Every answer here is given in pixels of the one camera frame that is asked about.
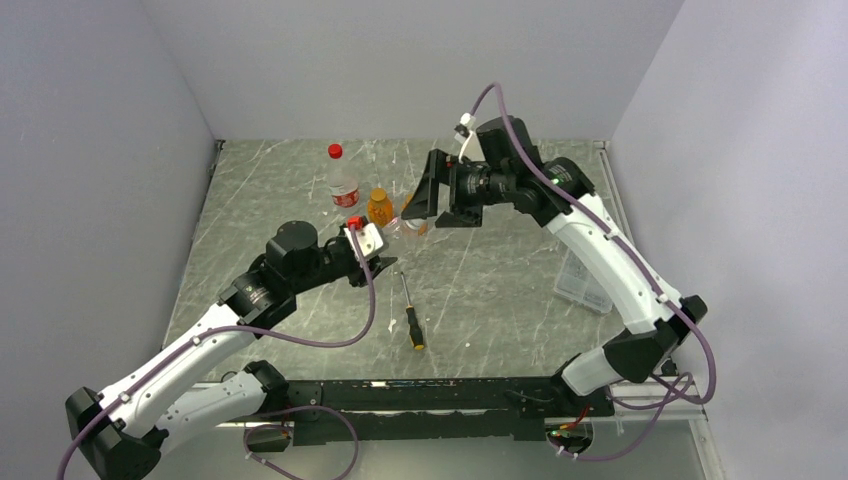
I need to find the orange bottle cap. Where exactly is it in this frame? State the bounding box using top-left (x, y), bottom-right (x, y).
top-left (370, 188), bottom-right (388, 202)

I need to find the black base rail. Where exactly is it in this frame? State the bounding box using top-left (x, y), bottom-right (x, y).
top-left (221, 377), bottom-right (617, 446)

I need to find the clear red-label bottle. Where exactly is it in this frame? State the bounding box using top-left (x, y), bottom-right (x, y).
top-left (326, 148), bottom-right (360, 208)

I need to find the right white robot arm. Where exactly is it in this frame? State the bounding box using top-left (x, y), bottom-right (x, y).
top-left (401, 115), bottom-right (708, 415)

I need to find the red bottle cap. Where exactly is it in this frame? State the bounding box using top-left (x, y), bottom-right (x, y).
top-left (327, 143), bottom-right (344, 159)

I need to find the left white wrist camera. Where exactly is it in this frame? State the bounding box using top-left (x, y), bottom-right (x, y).
top-left (342, 216), bottom-right (389, 261)

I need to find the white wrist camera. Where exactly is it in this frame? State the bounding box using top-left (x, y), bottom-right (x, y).
top-left (342, 216), bottom-right (389, 261)
top-left (455, 112), bottom-right (482, 162)

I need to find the orange juice bottle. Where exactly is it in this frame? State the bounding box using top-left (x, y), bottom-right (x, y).
top-left (366, 194), bottom-right (395, 227)
top-left (399, 194), bottom-right (429, 237)

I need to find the white blue bottle cap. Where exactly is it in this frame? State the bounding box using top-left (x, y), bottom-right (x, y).
top-left (404, 219), bottom-right (428, 235)

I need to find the black yellow screwdriver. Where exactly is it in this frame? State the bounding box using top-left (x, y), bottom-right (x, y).
top-left (399, 271), bottom-right (426, 351)

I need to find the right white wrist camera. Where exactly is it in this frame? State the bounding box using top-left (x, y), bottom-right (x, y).
top-left (455, 112), bottom-right (482, 162)

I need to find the clear plastic box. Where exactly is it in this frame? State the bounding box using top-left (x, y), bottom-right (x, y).
top-left (553, 252), bottom-right (614, 314)

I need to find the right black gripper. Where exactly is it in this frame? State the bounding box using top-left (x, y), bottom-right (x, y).
top-left (402, 147), bottom-right (515, 227)

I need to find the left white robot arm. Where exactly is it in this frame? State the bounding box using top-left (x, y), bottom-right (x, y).
top-left (57, 216), bottom-right (392, 479)

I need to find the aluminium frame rail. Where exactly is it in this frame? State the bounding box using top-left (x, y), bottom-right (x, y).
top-left (197, 377), bottom-right (694, 456)

